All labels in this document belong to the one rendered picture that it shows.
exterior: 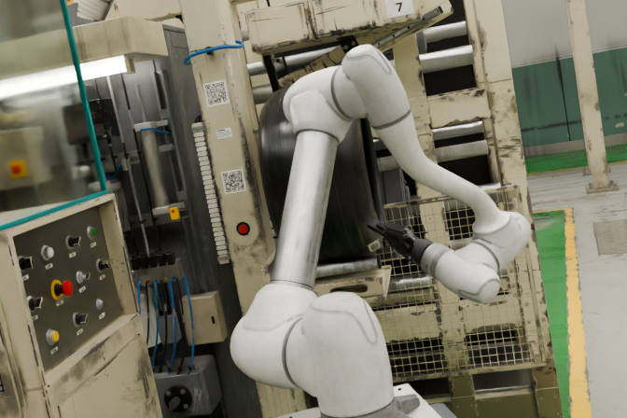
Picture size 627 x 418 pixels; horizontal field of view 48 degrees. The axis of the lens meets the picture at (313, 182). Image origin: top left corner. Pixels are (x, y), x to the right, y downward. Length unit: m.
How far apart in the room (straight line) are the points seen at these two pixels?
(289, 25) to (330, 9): 0.15
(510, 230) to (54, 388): 1.18
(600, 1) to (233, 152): 9.54
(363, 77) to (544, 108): 9.81
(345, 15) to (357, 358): 1.41
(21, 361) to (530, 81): 10.16
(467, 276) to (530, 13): 9.76
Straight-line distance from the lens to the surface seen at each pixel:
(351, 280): 2.19
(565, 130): 11.37
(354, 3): 2.47
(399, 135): 1.64
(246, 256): 2.33
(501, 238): 1.87
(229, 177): 2.29
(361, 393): 1.39
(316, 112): 1.65
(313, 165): 1.62
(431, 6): 2.60
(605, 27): 11.41
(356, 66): 1.59
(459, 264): 1.82
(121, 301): 2.21
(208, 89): 2.29
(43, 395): 1.76
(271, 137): 2.07
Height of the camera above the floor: 1.42
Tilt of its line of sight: 6 degrees down
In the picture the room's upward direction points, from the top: 10 degrees counter-clockwise
